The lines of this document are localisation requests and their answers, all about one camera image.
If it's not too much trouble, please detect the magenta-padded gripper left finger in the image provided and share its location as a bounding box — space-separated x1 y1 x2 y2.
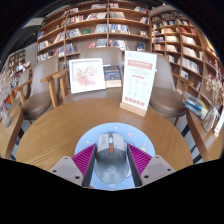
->
49 143 98 188

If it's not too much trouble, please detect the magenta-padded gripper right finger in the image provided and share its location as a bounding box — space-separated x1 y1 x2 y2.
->
126 143 176 188

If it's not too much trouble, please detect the grey computer mouse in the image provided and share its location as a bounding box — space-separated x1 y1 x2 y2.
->
94 132 131 185

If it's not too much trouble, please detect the round light blue mouse pad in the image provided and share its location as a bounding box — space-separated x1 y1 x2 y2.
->
73 122 156 191

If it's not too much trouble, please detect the beige padded wooden-armed chair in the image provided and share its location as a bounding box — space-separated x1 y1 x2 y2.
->
148 54 195 127
11 66 34 105
63 46 126 105
20 55 71 122

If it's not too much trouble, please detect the round wooden side table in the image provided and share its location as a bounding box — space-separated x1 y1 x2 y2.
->
0 105 25 160
185 108 224 164

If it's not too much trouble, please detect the stack of blue books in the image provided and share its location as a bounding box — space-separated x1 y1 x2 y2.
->
181 91 209 120

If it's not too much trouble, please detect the white red sign wooden base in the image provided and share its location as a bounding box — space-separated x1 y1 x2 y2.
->
119 50 158 118

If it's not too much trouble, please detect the glass vase with pale flowers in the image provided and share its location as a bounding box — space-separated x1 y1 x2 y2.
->
200 59 224 133

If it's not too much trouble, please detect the white floral picture card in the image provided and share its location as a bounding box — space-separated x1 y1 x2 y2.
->
68 57 107 95

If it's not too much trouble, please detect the small white table sign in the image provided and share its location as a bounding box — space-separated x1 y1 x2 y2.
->
213 109 224 138

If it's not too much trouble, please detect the dark standing book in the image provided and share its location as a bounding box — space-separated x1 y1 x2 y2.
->
102 64 123 89

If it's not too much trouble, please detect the curved wooden bookshelf with books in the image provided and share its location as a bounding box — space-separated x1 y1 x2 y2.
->
149 9 224 101

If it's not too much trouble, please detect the small distant wooden bookshelf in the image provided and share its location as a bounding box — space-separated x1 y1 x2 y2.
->
8 49 27 73

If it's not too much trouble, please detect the wide wooden bookshelf with books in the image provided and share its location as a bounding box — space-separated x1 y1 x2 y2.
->
35 1 151 68

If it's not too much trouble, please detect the white hanging ceiling panel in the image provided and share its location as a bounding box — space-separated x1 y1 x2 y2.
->
21 17 44 29

